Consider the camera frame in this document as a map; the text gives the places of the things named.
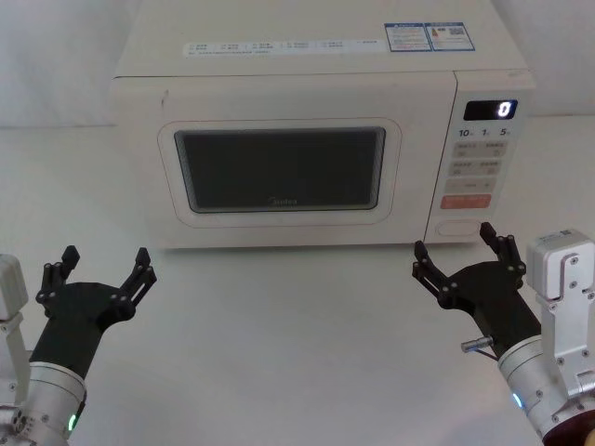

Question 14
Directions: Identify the white table cloth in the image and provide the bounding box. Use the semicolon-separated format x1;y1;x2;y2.
0;113;595;446

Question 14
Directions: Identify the thin cable with silver plug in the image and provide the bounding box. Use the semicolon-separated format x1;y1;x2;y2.
459;334;502;362

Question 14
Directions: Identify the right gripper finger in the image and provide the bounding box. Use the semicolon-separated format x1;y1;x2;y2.
411;239;469;311
479;221;528;286

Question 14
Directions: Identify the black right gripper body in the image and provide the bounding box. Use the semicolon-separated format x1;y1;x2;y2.
445;259;545;362

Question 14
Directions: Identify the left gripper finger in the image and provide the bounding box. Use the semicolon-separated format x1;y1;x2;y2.
109;247;158;322
35;244;81;318

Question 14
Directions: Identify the cream microwave oven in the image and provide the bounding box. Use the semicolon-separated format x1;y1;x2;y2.
110;21;538;253

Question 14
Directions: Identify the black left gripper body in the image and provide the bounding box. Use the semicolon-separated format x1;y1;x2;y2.
29;280;137;381

